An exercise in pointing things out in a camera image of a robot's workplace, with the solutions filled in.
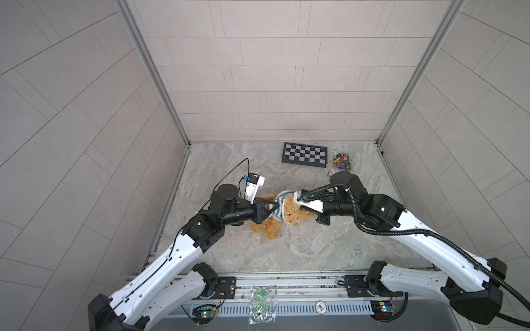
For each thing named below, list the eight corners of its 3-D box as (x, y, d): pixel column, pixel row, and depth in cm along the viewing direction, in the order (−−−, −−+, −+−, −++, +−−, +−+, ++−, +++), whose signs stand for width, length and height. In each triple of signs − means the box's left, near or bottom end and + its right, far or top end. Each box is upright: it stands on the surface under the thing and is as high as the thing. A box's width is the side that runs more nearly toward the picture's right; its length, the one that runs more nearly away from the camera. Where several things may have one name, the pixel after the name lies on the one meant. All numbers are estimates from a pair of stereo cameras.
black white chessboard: (281, 163, 110) (281, 158, 107) (284, 146, 117) (284, 141, 115) (326, 168, 107) (327, 164, 104) (326, 151, 115) (327, 147, 112)
